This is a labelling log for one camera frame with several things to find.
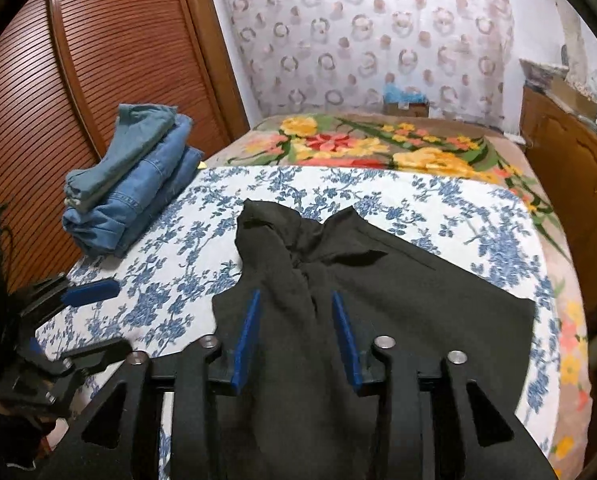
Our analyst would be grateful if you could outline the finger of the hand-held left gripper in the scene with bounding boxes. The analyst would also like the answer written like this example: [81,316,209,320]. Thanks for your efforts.
[21,273,120,326]
[28,337,132,378]

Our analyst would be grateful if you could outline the yellow flower blanket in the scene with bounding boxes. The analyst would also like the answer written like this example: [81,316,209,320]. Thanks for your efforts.
[218,112,594,480]

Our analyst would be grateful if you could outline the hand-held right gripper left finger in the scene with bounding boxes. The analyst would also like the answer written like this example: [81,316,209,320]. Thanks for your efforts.
[33,290,264,480]

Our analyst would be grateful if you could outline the patterned storage box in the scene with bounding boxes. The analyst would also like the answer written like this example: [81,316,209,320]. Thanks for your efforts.
[521,59,569,92]

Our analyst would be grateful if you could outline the light blue folded jeans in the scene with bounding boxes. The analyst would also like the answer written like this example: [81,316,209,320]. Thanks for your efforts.
[64,104,179,211]

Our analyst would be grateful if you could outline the person's left forearm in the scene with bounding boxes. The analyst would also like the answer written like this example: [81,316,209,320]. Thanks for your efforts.
[0,395,54,480]

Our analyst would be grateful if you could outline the black pants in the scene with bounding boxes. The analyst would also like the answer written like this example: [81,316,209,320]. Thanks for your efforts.
[211,199,536,480]

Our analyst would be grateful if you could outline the wooden louvered wardrobe door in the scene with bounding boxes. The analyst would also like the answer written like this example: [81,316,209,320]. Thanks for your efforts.
[0,0,252,293]

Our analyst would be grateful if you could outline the flat cardboard box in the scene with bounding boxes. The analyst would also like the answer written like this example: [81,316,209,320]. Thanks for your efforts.
[548,77,597,120]

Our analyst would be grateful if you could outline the blue floral bed sheet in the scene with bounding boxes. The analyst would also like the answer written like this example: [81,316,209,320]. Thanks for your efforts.
[36,165,564,480]

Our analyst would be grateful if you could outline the small cardboard box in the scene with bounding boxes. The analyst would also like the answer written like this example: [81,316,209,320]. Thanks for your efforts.
[382,100,430,118]

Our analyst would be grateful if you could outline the wooden cabinet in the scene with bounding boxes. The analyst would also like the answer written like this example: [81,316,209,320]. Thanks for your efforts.
[521,85,597,311]

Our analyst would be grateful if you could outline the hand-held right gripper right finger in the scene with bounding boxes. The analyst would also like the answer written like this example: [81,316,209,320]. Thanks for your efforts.
[331,290,554,480]

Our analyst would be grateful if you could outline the dark blue folded jeans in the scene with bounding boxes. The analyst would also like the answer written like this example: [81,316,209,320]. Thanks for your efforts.
[71,147,204,258]

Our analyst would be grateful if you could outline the blue plastic bag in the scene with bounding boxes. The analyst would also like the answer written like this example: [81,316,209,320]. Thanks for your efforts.
[382,82,429,106]

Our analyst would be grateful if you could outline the ring patterned curtain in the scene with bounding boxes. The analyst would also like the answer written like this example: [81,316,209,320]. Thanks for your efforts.
[221,0,516,131]

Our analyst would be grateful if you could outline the stack of folded jeans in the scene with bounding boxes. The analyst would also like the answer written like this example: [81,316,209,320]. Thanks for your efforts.
[62,115,195,241]

